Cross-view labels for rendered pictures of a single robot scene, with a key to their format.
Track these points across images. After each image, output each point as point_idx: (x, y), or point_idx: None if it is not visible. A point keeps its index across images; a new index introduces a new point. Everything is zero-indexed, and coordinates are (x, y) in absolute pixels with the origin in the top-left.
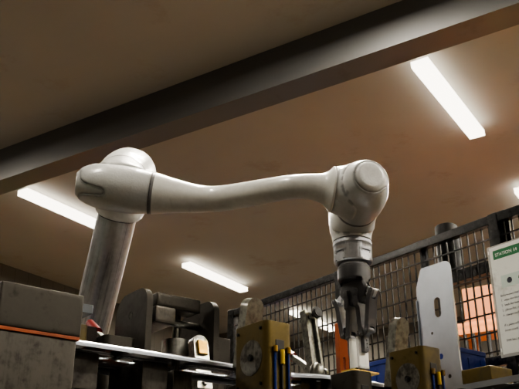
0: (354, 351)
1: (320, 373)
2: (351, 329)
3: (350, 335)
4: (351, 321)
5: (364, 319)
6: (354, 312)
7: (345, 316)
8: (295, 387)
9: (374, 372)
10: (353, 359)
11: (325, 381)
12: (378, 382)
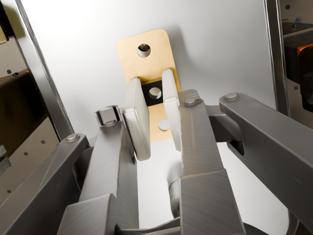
0: (146, 121)
1: (288, 228)
2: (134, 172)
3: (135, 162)
4: (135, 196)
5: (253, 170)
6: (124, 210)
7: (37, 222)
8: (158, 217)
9: (171, 49)
10: (148, 119)
11: (235, 197)
12: (275, 105)
